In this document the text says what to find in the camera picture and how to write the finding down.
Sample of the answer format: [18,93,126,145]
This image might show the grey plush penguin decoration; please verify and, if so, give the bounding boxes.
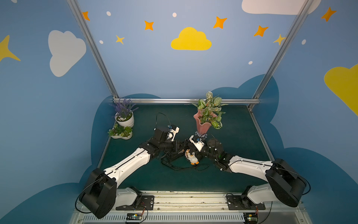
[185,149,199,165]

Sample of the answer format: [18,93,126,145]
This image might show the black bag with strap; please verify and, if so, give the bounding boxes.
[161,139,209,171]

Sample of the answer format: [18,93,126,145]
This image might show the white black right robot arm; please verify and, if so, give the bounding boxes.
[195,138,310,207]

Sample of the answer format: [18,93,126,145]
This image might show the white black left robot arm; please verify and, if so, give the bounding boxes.
[75,125,180,219]

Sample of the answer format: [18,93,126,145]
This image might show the pink vase with glass base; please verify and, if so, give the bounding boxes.
[194,109,218,137]

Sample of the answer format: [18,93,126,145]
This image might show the green leafy artificial plant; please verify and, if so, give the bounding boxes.
[193,91,227,129]

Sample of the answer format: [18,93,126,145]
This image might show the white dish green succulents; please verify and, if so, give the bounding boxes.
[108,124,133,140]

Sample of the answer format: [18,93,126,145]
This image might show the white pot lavender plant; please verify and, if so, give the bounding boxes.
[112,98,138,127]

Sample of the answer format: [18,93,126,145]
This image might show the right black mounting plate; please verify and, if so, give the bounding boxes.
[225,193,266,210]

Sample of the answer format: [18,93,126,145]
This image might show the black mounting plate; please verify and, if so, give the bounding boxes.
[114,196,155,211]
[225,193,266,210]

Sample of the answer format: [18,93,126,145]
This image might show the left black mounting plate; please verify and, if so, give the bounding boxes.
[114,196,155,211]

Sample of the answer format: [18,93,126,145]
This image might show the right small circuit board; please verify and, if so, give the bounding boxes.
[243,213,258,224]

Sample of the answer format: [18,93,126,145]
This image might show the small circuit board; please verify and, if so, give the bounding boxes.
[243,213,258,224]
[125,213,144,223]

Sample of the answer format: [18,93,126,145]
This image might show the left small circuit board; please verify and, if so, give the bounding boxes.
[125,213,144,223]

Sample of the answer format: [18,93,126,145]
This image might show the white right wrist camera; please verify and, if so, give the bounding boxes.
[189,135,205,152]

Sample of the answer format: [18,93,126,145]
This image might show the aluminium frame rear crossbar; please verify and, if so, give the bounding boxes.
[113,97,260,105]

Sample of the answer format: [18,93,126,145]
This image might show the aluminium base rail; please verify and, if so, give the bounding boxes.
[70,191,312,224]

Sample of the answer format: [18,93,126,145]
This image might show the aluminium frame post right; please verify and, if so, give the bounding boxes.
[252,0,314,101]

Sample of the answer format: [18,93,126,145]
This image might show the aluminium frame post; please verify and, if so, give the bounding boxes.
[252,0,314,101]
[67,0,118,99]

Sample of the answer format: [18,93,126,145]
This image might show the aluminium frame post left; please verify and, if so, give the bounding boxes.
[67,0,118,99]

